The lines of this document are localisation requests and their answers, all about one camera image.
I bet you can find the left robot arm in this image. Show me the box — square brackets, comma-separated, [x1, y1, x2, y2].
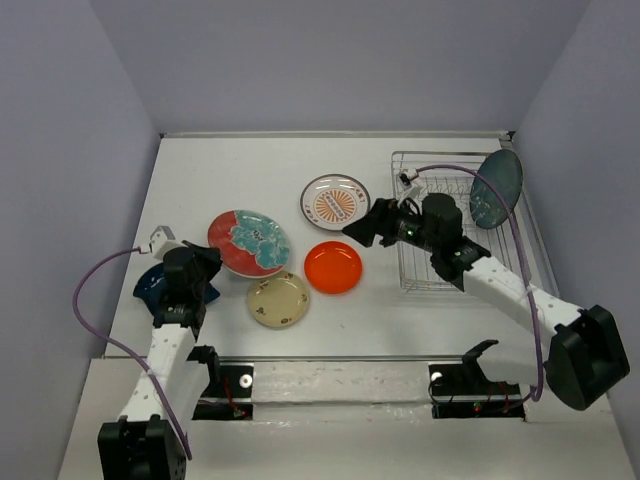
[97, 242, 222, 479]

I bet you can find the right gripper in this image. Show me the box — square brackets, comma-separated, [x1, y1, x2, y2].
[342, 195, 441, 253]

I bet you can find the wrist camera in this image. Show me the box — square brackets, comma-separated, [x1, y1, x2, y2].
[149, 225, 179, 258]
[397, 169, 421, 201]

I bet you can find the metal wire dish rack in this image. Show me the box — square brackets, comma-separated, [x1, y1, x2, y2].
[392, 152, 531, 291]

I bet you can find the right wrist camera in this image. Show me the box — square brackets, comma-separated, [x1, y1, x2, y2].
[397, 169, 421, 201]

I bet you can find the cream plate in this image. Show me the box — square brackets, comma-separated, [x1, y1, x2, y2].
[247, 271, 310, 329]

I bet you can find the white plate orange sunburst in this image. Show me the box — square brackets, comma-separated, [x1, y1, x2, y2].
[299, 174, 371, 232]

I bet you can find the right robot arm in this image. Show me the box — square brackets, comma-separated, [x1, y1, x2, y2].
[342, 193, 630, 411]

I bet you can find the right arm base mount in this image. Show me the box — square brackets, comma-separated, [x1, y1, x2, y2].
[428, 363, 526, 419]

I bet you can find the dark blue plate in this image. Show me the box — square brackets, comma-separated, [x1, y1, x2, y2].
[133, 264, 207, 316]

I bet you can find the red and teal floral plate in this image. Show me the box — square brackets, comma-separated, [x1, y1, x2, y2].
[207, 209, 291, 279]

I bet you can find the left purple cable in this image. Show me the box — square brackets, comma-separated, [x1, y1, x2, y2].
[73, 244, 194, 460]

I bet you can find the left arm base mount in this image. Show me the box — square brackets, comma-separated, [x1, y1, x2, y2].
[193, 362, 254, 421]

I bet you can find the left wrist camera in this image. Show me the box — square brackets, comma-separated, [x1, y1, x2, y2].
[149, 225, 179, 258]

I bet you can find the teal glazed plate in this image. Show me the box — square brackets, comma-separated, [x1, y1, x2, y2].
[469, 149, 523, 230]

